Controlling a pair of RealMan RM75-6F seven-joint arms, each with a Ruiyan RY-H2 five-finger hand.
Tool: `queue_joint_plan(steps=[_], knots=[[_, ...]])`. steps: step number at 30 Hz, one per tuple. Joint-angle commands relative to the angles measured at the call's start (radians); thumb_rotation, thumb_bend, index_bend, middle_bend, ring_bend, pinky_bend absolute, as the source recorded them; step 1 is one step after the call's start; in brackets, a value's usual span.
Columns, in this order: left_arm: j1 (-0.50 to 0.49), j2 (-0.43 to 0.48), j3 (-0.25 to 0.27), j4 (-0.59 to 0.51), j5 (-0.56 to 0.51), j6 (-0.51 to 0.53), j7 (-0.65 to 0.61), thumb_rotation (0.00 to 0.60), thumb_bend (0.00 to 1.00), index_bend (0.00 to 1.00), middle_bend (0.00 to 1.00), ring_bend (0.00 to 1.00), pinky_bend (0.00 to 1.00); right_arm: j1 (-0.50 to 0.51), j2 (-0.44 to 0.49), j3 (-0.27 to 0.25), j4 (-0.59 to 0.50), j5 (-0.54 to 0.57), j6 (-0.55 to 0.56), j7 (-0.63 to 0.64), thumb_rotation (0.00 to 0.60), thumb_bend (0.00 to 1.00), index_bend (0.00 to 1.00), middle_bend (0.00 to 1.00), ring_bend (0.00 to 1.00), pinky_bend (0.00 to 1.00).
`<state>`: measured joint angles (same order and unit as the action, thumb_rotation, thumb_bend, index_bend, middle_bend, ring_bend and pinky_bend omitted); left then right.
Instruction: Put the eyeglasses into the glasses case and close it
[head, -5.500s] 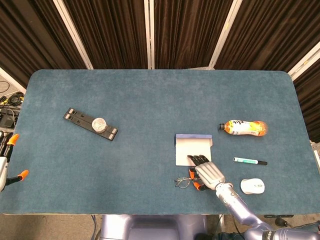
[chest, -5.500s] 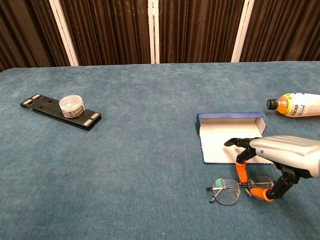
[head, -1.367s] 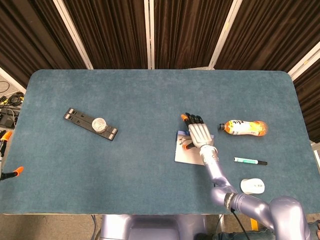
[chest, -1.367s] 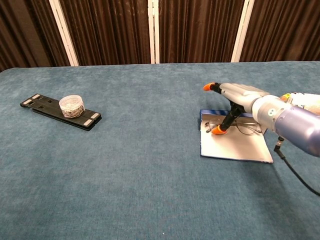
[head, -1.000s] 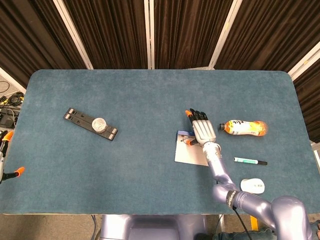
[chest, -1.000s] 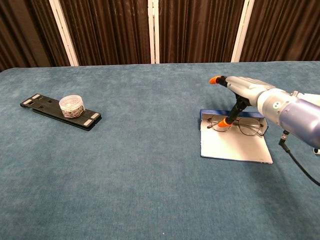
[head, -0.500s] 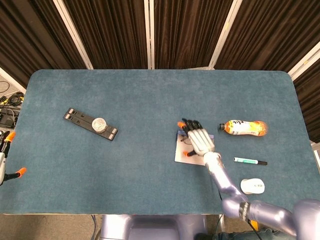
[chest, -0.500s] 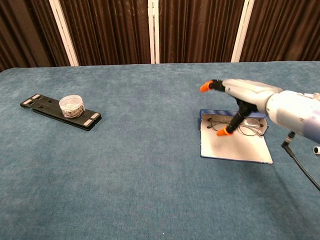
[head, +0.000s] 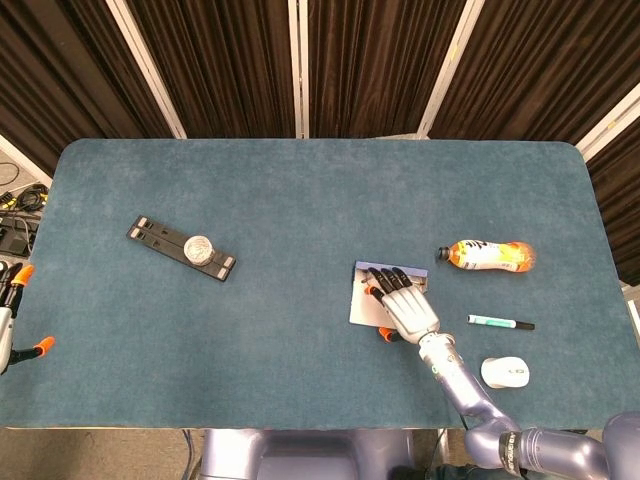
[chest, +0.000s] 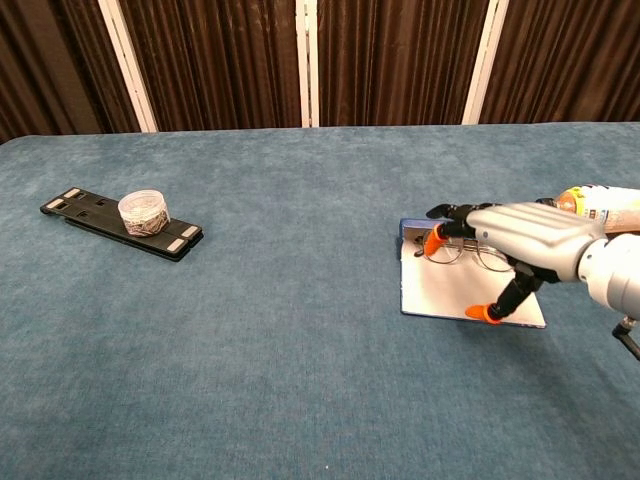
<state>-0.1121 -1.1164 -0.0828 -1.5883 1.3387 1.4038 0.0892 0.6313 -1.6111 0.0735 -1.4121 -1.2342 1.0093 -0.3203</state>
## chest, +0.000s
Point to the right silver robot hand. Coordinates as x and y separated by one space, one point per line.
535 235

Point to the thin metal eyeglasses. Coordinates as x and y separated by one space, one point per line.
445 257

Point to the blue box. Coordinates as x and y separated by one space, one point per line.
450 292

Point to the orange drink plastic bottle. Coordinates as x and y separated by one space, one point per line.
615 212

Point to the dark brown curtain panel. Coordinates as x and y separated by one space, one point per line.
395 60
50 60
565 60
210 60

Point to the blue velvet table cloth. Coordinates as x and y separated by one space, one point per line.
280 340

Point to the clear jar of clips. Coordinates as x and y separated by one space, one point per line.
144 212

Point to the black folding stand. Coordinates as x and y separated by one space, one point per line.
90 210

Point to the white partition frame post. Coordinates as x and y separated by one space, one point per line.
127 65
306 60
482 65

